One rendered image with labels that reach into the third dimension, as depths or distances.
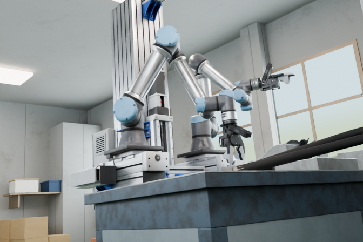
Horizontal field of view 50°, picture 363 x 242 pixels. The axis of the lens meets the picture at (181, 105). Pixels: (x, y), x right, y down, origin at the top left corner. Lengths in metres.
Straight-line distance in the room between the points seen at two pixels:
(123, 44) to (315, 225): 1.68
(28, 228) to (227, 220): 6.11
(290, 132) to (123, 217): 4.00
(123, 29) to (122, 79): 0.32
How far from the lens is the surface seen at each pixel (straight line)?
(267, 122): 5.13
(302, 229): 1.18
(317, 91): 4.98
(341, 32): 5.02
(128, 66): 2.41
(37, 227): 7.02
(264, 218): 1.07
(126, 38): 2.48
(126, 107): 1.88
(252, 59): 5.43
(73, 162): 8.25
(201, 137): 2.31
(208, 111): 1.89
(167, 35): 1.97
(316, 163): 1.47
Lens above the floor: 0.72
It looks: 15 degrees up
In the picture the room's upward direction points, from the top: 5 degrees counter-clockwise
